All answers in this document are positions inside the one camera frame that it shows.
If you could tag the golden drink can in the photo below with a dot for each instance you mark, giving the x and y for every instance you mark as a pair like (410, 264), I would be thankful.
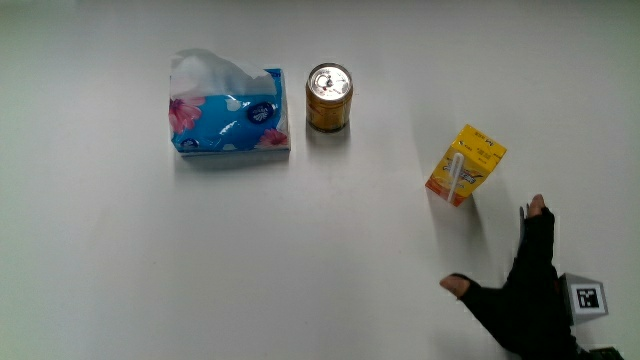
(329, 98)

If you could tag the yellow ice redtea carton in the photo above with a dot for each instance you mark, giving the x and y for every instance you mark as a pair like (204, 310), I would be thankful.
(465, 165)

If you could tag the person's right hand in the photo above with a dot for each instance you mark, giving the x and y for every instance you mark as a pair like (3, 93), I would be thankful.
(530, 300)

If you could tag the blue floral tissue pack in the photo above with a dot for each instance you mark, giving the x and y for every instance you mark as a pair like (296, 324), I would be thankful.
(227, 107)

